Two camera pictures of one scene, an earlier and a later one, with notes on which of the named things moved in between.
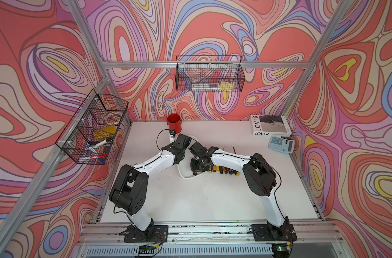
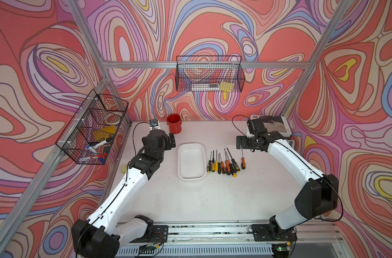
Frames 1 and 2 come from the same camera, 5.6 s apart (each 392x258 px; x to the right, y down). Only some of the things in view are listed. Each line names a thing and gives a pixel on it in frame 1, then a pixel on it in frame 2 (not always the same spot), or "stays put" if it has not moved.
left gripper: [167, 148] to [167, 143]
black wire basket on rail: [209, 73] stays put
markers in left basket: [96, 156] stays put
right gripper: [194, 169] to [243, 145]
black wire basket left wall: [88, 136] stays put
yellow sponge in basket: [226, 86] stays put
